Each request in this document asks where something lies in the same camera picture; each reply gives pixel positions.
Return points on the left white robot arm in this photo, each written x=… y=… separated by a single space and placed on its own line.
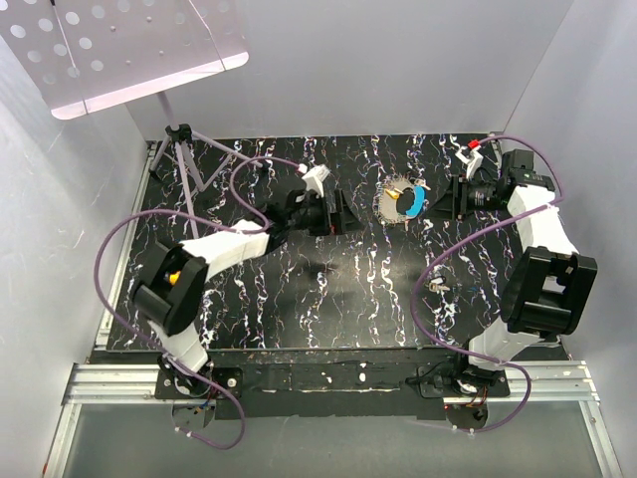
x=170 y=287

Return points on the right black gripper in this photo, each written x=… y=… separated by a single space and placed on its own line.
x=447 y=205

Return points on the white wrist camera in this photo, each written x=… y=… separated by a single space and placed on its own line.
x=471 y=157
x=313 y=177

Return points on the silver key with green tag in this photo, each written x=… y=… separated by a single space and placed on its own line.
x=438 y=285

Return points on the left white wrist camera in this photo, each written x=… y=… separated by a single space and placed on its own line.
x=313 y=177

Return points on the yellow key tag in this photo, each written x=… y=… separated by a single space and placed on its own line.
x=393 y=193

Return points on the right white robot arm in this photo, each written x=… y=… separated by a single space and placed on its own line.
x=547 y=292

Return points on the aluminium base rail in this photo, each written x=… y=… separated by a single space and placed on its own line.
x=331 y=346

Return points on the perforated music stand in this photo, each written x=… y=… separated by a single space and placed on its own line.
x=77 y=58

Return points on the colourful toy blocks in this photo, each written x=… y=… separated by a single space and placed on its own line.
x=173 y=278

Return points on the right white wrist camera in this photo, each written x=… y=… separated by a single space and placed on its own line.
x=471 y=157

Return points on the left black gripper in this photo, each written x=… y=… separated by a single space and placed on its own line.
x=335 y=223

